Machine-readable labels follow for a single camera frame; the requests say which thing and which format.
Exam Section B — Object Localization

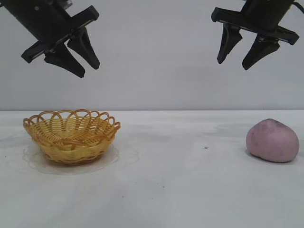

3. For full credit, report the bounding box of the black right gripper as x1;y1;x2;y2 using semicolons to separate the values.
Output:
210;0;299;71

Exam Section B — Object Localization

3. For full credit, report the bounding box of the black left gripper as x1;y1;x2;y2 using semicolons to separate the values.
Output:
0;0;100;78

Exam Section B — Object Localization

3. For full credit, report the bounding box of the yellow woven plastic basket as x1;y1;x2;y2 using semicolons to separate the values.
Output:
23;109;121;166

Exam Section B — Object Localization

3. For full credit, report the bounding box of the pink peach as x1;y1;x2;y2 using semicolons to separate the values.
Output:
246;118;299;163

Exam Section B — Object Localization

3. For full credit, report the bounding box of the clear plastic plate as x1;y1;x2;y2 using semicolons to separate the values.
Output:
22;143;119;173

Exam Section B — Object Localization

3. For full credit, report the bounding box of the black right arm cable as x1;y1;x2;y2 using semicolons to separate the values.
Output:
291;0;304;13

